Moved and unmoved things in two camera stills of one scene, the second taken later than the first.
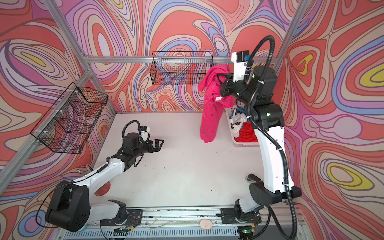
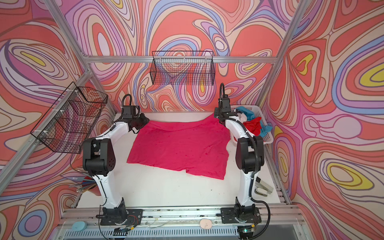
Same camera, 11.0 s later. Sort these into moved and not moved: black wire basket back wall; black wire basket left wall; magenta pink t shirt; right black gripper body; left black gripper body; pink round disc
Moved: magenta pink t shirt; right black gripper body; left black gripper body
Not moved: pink round disc; black wire basket left wall; black wire basket back wall
